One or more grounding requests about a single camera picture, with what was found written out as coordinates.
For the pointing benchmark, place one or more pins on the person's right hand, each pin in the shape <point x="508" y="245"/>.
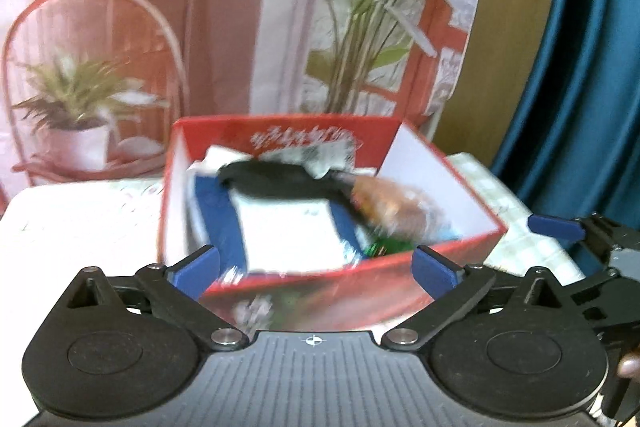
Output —
<point x="629" y="366"/>

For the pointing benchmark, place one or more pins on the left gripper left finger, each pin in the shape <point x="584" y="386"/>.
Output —
<point x="154" y="309"/>

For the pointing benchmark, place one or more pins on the black soft item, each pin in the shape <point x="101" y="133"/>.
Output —
<point x="277" y="180"/>

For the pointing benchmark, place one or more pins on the blue white package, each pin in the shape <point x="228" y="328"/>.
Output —
<point x="273" y="237"/>

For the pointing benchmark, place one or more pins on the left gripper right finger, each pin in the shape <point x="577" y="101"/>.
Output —
<point x="479" y="308"/>

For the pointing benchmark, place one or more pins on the teal curtain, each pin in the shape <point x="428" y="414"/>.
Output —
<point x="572" y="147"/>

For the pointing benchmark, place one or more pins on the printed room backdrop cloth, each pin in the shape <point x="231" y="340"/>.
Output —
<point x="91" y="88"/>

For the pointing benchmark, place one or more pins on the green checked tablecloth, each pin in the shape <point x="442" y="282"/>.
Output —
<point x="59" y="228"/>

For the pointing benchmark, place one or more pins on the brown packaged bread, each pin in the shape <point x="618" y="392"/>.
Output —
<point x="393" y="209"/>

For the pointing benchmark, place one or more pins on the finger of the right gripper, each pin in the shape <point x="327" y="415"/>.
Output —
<point x="598" y="234"/>
<point x="609" y="301"/>

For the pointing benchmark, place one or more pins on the red strawberry cardboard box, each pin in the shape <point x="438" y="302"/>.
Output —
<point x="377" y="293"/>

